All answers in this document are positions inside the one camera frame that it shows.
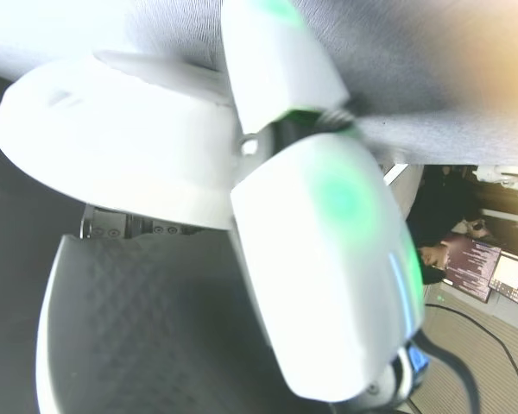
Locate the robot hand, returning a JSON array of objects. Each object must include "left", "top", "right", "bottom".
[{"left": 35, "top": 0, "right": 433, "bottom": 414}]

